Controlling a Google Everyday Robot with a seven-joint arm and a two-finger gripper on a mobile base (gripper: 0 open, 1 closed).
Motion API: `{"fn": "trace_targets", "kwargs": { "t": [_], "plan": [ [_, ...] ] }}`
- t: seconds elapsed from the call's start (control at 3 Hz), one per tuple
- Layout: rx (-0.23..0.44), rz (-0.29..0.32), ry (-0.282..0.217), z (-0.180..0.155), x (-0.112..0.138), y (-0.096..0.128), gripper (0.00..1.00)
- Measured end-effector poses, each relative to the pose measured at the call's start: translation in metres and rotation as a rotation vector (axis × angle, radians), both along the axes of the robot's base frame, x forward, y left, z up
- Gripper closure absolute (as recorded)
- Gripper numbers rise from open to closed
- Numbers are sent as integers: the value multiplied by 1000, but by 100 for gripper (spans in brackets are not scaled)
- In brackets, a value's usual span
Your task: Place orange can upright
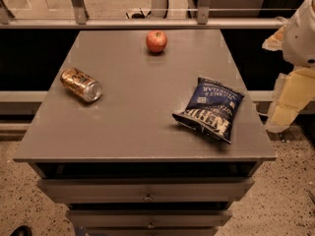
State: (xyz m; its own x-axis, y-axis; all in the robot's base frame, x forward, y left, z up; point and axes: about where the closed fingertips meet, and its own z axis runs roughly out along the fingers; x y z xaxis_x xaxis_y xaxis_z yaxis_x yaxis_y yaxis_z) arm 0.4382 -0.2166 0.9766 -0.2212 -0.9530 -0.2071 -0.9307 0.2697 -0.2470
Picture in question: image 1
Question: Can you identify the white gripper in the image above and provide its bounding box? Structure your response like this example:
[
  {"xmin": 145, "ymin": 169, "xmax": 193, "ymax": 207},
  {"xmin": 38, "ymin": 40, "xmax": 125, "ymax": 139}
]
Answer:
[{"xmin": 262, "ymin": 0, "xmax": 315, "ymax": 133}]

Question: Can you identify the red apple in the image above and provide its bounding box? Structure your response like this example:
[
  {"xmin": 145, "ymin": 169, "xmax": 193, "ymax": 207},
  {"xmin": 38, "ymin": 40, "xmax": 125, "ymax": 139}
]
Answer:
[{"xmin": 146, "ymin": 30, "xmax": 167, "ymax": 53}]

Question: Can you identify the grey drawer cabinet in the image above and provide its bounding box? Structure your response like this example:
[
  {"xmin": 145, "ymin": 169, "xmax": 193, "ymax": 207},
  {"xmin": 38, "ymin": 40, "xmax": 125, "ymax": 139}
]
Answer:
[{"xmin": 15, "ymin": 29, "xmax": 276, "ymax": 236}]

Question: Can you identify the upper grey drawer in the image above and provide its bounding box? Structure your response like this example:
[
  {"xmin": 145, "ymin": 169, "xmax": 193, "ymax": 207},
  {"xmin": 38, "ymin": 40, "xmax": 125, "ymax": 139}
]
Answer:
[{"xmin": 38, "ymin": 178, "xmax": 254, "ymax": 204}]

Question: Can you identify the grey drawer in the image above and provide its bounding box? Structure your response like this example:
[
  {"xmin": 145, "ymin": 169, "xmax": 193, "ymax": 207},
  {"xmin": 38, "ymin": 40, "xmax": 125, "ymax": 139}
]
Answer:
[
  {"xmin": 38, "ymin": 178, "xmax": 254, "ymax": 204},
  {"xmin": 67, "ymin": 209, "xmax": 231, "ymax": 229}
]

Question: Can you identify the lower grey drawer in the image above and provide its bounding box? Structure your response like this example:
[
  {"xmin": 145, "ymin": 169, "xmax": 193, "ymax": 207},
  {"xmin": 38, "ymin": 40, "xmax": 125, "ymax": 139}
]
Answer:
[{"xmin": 67, "ymin": 209, "xmax": 231, "ymax": 229}]

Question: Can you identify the grey metal railing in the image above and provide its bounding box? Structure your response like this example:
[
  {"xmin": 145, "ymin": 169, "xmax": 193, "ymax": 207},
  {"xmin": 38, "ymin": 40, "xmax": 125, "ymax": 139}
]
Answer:
[{"xmin": 0, "ymin": 0, "xmax": 300, "ymax": 30}]

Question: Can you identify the black shoe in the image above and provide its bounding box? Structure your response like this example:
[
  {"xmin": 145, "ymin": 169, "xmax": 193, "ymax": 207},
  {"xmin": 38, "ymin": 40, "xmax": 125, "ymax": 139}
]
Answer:
[{"xmin": 10, "ymin": 225, "xmax": 32, "ymax": 236}]

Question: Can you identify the orange soda can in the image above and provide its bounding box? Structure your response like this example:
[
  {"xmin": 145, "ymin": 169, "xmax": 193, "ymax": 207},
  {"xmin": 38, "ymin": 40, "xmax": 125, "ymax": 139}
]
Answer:
[{"xmin": 60, "ymin": 68, "xmax": 101, "ymax": 102}]

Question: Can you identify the blue kettle chips bag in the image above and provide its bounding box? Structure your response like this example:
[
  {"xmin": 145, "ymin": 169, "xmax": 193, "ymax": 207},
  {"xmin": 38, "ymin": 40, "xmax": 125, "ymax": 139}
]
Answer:
[{"xmin": 172, "ymin": 77, "xmax": 244, "ymax": 144}]

